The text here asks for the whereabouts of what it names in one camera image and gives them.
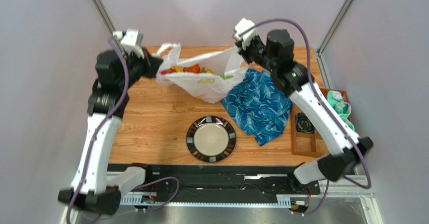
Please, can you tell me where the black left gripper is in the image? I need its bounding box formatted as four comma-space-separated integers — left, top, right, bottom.
119, 46, 164, 90

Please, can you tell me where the red fake fruit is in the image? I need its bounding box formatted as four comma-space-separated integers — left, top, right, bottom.
161, 68, 176, 75

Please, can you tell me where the blue shark print cloth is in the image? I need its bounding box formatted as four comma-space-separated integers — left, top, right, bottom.
221, 68, 292, 146

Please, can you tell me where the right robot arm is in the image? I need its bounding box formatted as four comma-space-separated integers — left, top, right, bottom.
233, 29, 374, 184

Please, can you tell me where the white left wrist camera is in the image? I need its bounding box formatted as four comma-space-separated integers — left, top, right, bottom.
112, 29, 145, 59

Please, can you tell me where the black rimmed ceramic plate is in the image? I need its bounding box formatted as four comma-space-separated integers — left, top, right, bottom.
186, 115, 237, 163

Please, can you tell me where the teal white rolled sock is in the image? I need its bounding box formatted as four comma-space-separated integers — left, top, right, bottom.
327, 91, 351, 115

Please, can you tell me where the white printed plastic bag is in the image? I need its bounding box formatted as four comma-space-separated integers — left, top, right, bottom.
152, 43, 249, 103

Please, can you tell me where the orange fake fruit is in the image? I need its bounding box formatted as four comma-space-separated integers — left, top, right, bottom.
183, 63, 201, 73

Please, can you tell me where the dark rolled sock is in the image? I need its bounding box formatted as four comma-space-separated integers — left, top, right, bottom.
296, 112, 316, 134

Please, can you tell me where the left aluminium frame post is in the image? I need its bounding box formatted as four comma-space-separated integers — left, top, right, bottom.
91, 0, 116, 36

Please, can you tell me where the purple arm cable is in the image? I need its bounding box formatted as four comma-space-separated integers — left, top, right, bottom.
248, 18, 372, 216
65, 36, 180, 224

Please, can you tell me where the aluminium frame post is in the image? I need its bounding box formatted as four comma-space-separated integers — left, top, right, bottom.
317, 0, 355, 56
91, 0, 116, 36

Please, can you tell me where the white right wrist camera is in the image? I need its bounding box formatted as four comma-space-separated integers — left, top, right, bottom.
232, 18, 258, 50

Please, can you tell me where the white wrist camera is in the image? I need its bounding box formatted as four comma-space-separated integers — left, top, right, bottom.
112, 29, 145, 59
232, 18, 258, 50

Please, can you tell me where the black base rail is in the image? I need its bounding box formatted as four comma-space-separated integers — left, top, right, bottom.
121, 165, 321, 207

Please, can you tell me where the right aluminium frame post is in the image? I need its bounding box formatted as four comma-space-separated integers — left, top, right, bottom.
317, 0, 355, 56

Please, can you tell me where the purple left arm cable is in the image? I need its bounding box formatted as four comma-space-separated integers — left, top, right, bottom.
65, 36, 180, 224

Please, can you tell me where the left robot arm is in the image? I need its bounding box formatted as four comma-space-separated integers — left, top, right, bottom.
57, 49, 163, 215

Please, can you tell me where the yellow fake banana bunch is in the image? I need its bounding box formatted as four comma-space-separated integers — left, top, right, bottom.
173, 65, 213, 73

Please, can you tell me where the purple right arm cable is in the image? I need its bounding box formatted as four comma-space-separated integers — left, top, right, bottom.
248, 18, 372, 216

